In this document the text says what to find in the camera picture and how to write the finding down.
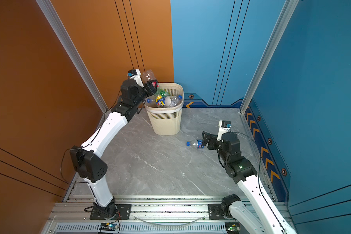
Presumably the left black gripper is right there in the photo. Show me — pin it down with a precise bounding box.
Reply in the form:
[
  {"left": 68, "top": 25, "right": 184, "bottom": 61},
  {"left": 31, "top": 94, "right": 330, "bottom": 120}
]
[{"left": 132, "top": 78, "right": 156, "bottom": 110}]

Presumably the small bottle red white label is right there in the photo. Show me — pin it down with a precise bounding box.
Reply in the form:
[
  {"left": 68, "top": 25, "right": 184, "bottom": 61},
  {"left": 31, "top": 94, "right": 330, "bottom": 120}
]
[{"left": 140, "top": 70, "right": 159, "bottom": 88}]

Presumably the clear Pepsi water bottle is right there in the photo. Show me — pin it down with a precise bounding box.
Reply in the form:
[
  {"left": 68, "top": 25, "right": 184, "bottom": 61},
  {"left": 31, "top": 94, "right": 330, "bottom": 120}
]
[{"left": 186, "top": 140, "right": 204, "bottom": 149}]

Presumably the green Sprite bottle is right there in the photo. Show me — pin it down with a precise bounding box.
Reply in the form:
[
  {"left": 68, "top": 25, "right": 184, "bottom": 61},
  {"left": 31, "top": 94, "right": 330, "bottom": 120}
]
[{"left": 154, "top": 89, "right": 170, "bottom": 99}]

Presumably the clear bottle blue yellow label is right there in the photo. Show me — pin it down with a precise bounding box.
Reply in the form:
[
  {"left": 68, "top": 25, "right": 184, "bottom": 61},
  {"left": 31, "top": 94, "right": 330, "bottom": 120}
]
[{"left": 146, "top": 95, "right": 166, "bottom": 108}]

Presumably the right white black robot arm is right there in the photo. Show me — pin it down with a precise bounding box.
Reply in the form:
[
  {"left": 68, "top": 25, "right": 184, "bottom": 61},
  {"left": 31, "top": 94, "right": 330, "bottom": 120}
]
[{"left": 202, "top": 132, "right": 297, "bottom": 234}]

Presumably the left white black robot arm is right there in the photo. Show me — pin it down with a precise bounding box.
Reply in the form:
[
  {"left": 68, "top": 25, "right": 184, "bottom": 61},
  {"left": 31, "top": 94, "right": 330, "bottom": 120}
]
[{"left": 69, "top": 79, "right": 158, "bottom": 219}]

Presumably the cream slatted waste bin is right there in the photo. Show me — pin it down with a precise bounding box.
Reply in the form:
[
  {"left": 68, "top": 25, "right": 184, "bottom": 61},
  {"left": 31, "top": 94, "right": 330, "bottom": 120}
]
[{"left": 145, "top": 83, "right": 184, "bottom": 136}]

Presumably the right green circuit board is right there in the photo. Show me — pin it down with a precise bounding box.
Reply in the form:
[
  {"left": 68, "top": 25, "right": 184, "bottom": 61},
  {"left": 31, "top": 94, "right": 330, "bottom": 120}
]
[{"left": 225, "top": 222, "right": 240, "bottom": 234}]

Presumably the green circuit board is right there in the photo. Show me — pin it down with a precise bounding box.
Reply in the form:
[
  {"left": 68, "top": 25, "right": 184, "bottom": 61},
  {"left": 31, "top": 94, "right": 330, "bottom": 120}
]
[
  {"left": 98, "top": 222, "right": 120, "bottom": 234},
  {"left": 225, "top": 222, "right": 240, "bottom": 234}
]

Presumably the left green circuit board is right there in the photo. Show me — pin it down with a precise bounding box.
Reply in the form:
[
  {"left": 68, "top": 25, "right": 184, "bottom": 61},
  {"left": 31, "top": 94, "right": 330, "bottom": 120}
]
[{"left": 98, "top": 222, "right": 120, "bottom": 234}]

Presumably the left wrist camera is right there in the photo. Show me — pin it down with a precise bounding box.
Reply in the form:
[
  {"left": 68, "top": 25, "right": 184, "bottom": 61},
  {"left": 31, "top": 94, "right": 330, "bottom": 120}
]
[{"left": 128, "top": 69, "right": 144, "bottom": 87}]

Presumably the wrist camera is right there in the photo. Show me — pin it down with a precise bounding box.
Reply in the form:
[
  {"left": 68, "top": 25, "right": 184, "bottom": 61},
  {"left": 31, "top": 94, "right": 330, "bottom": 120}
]
[
  {"left": 128, "top": 69, "right": 144, "bottom": 87},
  {"left": 217, "top": 121, "right": 231, "bottom": 141}
]

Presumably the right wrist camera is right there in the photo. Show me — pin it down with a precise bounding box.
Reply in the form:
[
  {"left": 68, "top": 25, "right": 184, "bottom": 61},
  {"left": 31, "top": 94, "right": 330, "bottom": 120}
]
[{"left": 217, "top": 121, "right": 231, "bottom": 141}]

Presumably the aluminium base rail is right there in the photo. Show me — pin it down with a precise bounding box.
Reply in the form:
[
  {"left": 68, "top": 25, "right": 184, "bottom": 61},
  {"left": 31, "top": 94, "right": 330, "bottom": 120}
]
[{"left": 40, "top": 195, "right": 299, "bottom": 234}]

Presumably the left aluminium corner post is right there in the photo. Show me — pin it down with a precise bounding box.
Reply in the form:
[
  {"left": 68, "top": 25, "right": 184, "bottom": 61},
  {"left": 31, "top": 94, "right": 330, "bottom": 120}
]
[{"left": 36, "top": 0, "right": 108, "bottom": 113}]

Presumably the aluminium corner post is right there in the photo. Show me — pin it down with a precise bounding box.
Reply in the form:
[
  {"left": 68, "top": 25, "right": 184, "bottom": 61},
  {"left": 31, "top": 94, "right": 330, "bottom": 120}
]
[
  {"left": 36, "top": 0, "right": 108, "bottom": 113},
  {"left": 239, "top": 0, "right": 299, "bottom": 114}
]

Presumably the right aluminium corner post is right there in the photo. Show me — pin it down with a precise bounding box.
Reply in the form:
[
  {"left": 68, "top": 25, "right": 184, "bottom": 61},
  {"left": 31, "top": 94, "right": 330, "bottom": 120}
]
[{"left": 239, "top": 0, "right": 299, "bottom": 114}]

